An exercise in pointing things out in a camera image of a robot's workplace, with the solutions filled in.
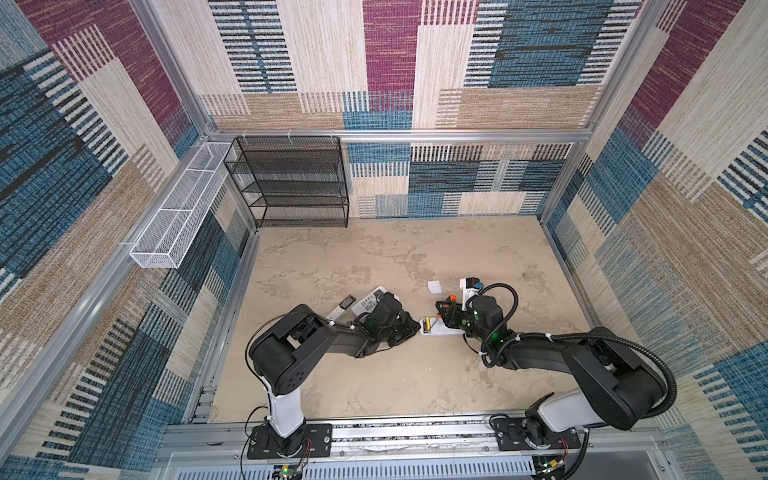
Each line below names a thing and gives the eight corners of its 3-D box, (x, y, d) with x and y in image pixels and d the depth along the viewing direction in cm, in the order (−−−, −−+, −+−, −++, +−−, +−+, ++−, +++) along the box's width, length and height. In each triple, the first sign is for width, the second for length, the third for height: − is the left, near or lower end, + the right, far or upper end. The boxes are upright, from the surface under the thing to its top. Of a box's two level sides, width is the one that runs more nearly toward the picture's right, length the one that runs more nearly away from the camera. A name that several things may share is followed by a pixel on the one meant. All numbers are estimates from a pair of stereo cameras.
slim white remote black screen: (328, 319, 96) (327, 315, 94) (350, 298, 101) (349, 293, 99) (333, 323, 96) (331, 318, 93) (354, 301, 101) (354, 296, 98)
